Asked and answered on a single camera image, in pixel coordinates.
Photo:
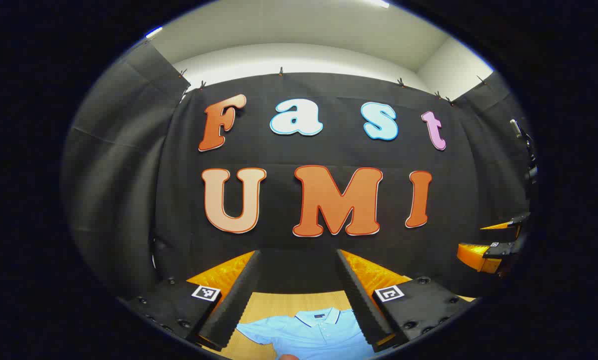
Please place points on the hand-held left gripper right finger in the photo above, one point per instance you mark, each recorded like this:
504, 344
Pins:
361, 305

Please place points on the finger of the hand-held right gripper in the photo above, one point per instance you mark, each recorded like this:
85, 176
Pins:
501, 226
473, 255

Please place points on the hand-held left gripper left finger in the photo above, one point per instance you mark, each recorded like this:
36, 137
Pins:
234, 305

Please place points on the light blue T-shirt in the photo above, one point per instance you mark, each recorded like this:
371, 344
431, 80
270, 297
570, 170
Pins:
313, 337

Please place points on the ceiling light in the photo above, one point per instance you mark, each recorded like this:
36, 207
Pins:
154, 32

